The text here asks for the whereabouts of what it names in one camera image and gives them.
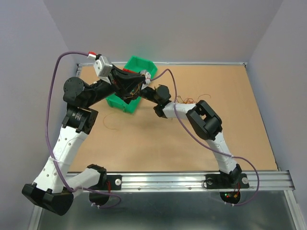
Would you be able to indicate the near green bin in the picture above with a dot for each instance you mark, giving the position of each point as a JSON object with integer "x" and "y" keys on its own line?
{"x": 115, "y": 102}

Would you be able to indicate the green bin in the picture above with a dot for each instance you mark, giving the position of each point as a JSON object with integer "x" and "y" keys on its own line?
{"x": 137, "y": 64}
{"x": 115, "y": 102}

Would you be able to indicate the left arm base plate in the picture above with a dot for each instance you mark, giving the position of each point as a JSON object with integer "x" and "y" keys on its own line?
{"x": 108, "y": 182}

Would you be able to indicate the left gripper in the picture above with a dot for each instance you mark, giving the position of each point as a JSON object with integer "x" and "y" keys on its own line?
{"x": 118, "y": 78}

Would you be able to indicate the red bin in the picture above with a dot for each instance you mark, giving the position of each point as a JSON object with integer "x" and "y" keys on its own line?
{"x": 127, "y": 70}

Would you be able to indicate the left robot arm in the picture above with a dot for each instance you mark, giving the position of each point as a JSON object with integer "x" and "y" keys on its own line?
{"x": 50, "y": 190}

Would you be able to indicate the aluminium rail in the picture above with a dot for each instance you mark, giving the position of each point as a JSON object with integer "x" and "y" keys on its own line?
{"x": 178, "y": 182}

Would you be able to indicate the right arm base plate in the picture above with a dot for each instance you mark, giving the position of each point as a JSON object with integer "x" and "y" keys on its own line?
{"x": 217, "y": 181}

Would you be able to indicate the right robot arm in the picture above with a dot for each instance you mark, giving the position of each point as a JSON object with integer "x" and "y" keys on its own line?
{"x": 206, "y": 124}

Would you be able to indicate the far green bin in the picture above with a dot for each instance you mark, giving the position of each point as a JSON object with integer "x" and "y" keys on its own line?
{"x": 137, "y": 64}

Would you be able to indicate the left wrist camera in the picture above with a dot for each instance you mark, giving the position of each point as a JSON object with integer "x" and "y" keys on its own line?
{"x": 102, "y": 66}

